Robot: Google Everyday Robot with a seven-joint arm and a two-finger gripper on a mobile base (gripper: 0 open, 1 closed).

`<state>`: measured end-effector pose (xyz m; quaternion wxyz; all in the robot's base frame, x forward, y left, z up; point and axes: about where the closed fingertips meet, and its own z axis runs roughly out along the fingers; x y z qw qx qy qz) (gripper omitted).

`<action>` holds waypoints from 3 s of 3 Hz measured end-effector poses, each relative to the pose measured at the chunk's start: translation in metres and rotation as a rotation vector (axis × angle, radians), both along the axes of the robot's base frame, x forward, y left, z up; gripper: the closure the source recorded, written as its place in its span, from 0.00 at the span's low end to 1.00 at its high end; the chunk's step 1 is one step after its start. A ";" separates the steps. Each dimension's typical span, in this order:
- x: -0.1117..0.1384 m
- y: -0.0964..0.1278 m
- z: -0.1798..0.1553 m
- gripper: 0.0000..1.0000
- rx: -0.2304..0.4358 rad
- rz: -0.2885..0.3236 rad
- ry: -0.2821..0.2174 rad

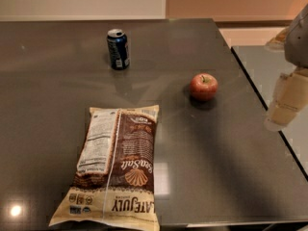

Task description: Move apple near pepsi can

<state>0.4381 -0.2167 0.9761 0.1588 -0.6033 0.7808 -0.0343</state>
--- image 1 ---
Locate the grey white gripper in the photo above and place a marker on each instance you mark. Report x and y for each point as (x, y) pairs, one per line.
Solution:
(297, 43)

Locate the red apple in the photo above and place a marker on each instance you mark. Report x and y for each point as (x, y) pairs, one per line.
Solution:
(203, 87)

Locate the blue pepsi can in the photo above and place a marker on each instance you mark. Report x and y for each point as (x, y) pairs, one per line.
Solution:
(118, 49)

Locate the grey side table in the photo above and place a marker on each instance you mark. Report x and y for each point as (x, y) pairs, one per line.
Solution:
(266, 72)

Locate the brown Late July chips bag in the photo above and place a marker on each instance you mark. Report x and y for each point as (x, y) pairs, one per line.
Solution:
(114, 179)

